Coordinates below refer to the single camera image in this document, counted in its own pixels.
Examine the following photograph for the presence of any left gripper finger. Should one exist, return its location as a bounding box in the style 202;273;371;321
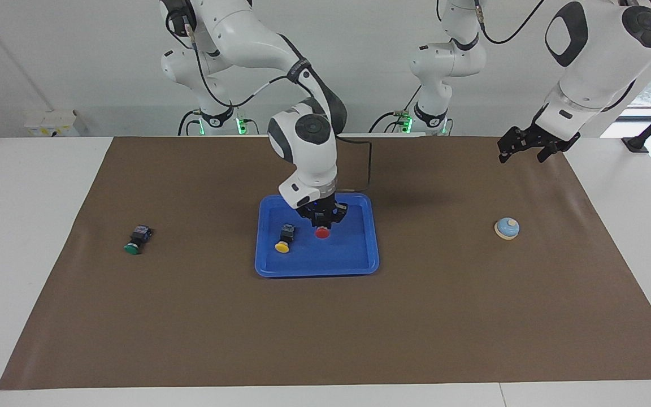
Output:
497;126;534;165
536;144;572;164

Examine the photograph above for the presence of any yellow push button switch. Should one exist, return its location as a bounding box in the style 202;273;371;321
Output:
275;224;297;254

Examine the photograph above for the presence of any light blue desk bell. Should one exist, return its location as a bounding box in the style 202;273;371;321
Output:
494;217;521;241

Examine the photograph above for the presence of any green push button switch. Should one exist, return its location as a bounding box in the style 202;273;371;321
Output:
124;224;154;256

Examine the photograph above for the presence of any blue plastic tray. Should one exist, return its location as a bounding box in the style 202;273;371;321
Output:
254;193;380;278

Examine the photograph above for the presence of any brown table mat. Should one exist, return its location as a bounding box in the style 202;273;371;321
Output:
0;136;651;391

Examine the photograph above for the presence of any black left base cable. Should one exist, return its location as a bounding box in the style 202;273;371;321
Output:
368;85;423;134

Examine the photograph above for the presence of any black base cable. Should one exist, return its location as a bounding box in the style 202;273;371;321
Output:
368;85;423;134
177;109;205;136

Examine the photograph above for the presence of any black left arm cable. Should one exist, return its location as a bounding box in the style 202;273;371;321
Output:
474;0;546;45

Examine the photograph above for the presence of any black right base cable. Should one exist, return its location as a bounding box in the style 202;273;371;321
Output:
177;109;205;136

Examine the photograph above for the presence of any white wall socket box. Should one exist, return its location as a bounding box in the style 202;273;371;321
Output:
24;110;81;137

